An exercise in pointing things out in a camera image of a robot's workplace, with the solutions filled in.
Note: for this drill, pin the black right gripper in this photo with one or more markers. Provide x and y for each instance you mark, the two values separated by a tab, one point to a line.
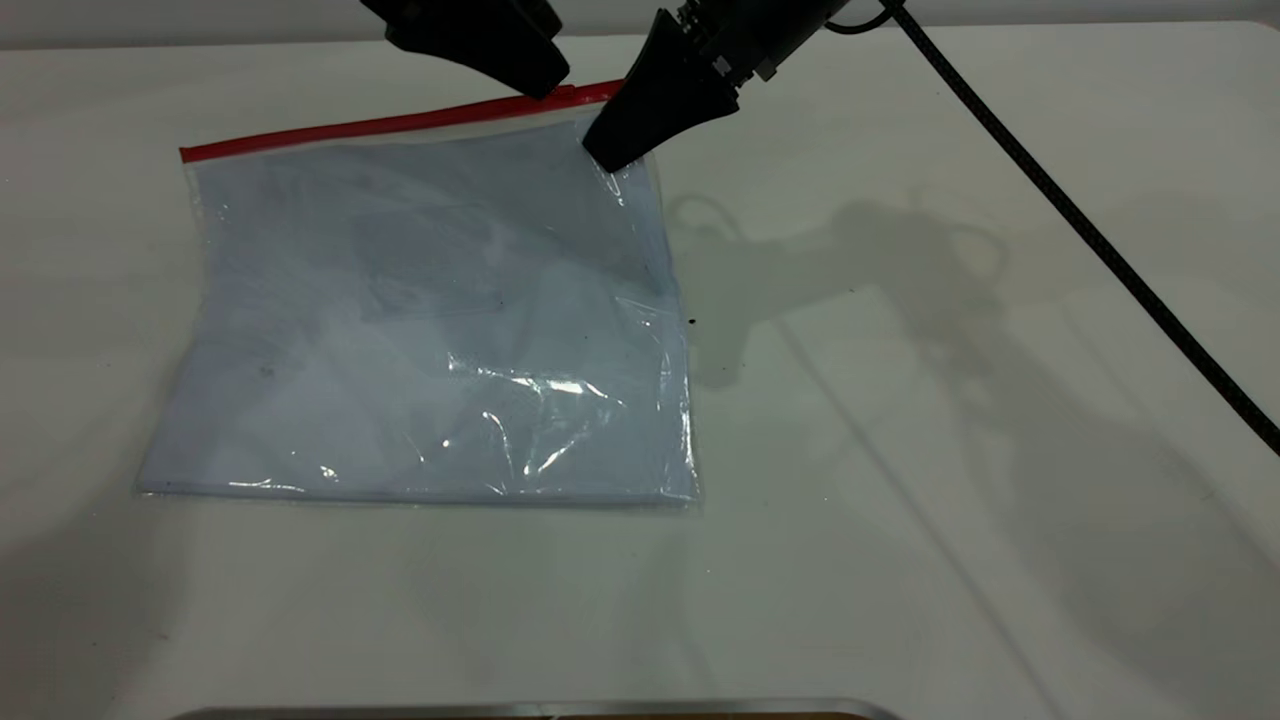
740	30

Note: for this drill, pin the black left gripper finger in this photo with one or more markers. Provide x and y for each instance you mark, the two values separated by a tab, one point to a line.
470	35
545	10

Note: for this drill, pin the clear plastic zip bag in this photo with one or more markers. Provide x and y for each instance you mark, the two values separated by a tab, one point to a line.
420	330

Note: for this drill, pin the metal table edge trim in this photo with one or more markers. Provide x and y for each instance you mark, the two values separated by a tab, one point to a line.
540	709

